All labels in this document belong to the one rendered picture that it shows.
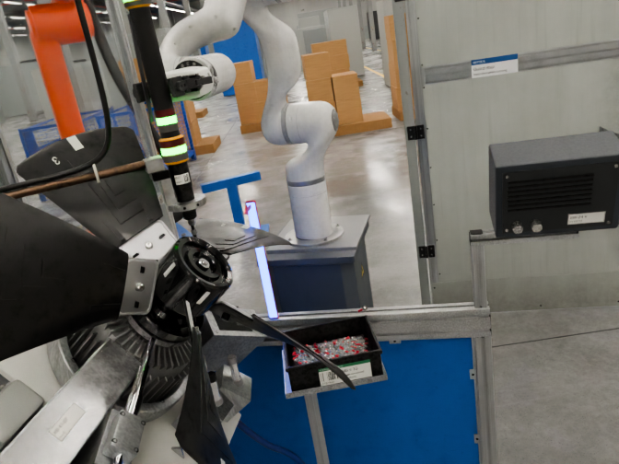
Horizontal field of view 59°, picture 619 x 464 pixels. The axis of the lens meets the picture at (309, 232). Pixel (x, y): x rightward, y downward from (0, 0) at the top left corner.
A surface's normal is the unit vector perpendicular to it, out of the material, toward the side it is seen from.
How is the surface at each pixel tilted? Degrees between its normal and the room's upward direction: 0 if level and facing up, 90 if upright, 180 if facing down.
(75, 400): 50
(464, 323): 90
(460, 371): 90
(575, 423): 0
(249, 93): 90
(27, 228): 73
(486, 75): 90
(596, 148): 15
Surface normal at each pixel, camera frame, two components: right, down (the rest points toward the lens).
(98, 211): 0.20, -0.31
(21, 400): 0.65, -0.66
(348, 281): 0.51, 0.22
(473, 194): -0.16, 0.37
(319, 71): 0.08, 0.33
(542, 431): -0.15, -0.93
